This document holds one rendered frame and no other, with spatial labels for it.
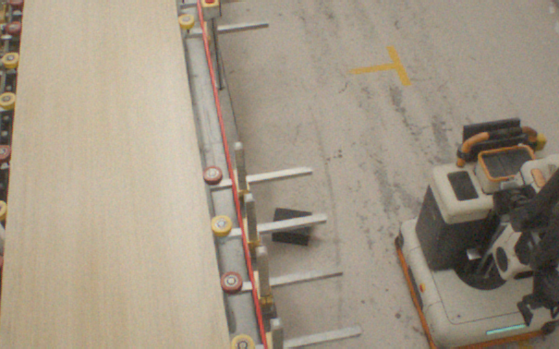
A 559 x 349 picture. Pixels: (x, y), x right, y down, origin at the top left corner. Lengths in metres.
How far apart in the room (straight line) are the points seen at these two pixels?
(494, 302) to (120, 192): 1.75
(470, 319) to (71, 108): 2.03
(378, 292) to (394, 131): 1.12
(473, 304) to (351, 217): 0.88
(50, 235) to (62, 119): 0.61
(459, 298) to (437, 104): 1.54
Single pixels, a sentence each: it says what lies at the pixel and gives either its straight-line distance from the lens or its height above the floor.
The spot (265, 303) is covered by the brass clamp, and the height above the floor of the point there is 0.85.
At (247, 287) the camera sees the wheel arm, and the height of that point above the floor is 0.84.
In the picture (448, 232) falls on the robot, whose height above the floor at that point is 0.64.
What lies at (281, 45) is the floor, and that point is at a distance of 4.46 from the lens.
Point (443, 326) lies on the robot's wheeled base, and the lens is 2.97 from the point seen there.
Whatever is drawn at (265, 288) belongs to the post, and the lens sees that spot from 2.26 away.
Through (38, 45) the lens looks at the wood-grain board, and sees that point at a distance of 3.33.
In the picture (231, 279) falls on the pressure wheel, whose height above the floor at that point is 0.91.
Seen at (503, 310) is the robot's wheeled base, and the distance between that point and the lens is 3.08.
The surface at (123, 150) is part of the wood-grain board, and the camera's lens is 2.71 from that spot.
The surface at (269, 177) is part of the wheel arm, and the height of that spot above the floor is 0.83.
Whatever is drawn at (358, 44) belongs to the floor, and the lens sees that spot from 4.50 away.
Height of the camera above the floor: 2.92
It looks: 53 degrees down
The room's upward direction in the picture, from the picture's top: 1 degrees counter-clockwise
